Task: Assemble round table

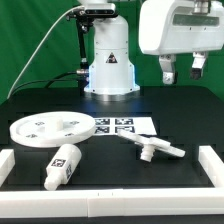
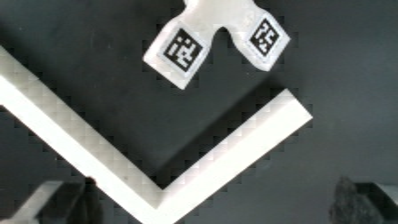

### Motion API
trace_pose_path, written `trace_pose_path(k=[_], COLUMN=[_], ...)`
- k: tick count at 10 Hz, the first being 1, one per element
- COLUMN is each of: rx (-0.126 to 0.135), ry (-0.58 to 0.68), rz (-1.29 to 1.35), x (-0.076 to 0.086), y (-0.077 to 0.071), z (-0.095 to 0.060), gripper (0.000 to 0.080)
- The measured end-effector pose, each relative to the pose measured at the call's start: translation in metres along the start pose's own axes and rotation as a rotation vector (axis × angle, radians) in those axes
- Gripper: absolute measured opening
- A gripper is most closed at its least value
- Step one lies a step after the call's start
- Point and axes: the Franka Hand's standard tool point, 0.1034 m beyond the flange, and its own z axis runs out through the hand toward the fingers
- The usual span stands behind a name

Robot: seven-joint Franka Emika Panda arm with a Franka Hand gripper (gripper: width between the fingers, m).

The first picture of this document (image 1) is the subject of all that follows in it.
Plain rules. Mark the white front fence bar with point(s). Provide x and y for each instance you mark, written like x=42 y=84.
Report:
x=115 y=202

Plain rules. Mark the white right fence block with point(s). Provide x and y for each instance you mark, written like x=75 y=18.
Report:
x=212 y=165

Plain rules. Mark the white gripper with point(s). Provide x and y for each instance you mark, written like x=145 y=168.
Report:
x=170 y=27

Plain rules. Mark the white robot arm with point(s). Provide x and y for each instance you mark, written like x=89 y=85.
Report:
x=112 y=75

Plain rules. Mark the white fence block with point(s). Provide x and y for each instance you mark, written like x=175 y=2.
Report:
x=212 y=165
x=7 y=162

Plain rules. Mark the white round table top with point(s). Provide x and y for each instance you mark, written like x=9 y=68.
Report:
x=52 y=129

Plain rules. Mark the white fiducial marker sheet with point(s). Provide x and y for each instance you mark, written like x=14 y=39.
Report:
x=111 y=125

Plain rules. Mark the black camera on stand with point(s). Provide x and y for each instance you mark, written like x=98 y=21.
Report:
x=85 y=15

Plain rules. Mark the white table base foot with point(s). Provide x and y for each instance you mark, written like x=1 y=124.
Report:
x=150 y=145

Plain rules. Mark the white left fence block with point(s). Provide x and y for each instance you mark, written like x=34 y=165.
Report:
x=7 y=162

